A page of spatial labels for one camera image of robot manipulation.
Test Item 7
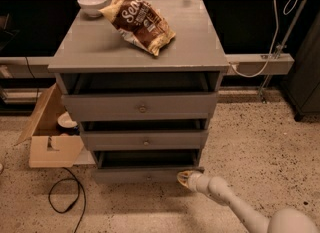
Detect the grey middle drawer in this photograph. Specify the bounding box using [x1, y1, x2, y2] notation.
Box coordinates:
[81, 130, 208, 151]

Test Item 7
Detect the white ceramic bowl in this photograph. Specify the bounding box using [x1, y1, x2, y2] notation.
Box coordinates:
[77, 0, 108, 17]

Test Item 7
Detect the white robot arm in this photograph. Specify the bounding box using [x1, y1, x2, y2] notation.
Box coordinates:
[177, 170, 320, 233]

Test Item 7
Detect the open cardboard box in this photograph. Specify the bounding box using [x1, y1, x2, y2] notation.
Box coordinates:
[17, 84, 83, 168]

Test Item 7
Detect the black floor cable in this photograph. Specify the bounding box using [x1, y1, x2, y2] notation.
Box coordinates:
[48, 167, 87, 233]

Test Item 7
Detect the metal tripod stand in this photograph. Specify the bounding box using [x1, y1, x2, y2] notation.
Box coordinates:
[258, 0, 307, 104]

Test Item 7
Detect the grey wooden drawer cabinet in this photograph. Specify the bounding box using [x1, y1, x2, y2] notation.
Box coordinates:
[49, 0, 228, 168]

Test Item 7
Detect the grey bottom drawer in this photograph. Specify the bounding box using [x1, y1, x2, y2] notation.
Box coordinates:
[92, 149, 204, 184]

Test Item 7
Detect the white hanging cable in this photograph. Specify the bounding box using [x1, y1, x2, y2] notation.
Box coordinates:
[229, 0, 300, 79]

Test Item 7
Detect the white bowl in box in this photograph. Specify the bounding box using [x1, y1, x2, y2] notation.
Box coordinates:
[57, 112, 77, 129]

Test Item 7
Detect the dark grey side cabinet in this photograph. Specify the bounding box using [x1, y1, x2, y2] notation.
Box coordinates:
[282, 12, 320, 121]

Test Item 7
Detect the brown yellow chip bag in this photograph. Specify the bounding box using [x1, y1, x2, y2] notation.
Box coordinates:
[100, 0, 176, 56]

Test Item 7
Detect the black wall cable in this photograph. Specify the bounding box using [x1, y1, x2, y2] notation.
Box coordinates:
[24, 56, 40, 103]

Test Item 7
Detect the grey top drawer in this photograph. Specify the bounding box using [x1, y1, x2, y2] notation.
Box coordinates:
[62, 93, 217, 122]

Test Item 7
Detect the grey drawer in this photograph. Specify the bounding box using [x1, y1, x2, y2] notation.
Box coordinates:
[62, 93, 217, 122]
[92, 149, 204, 184]
[81, 130, 208, 151]

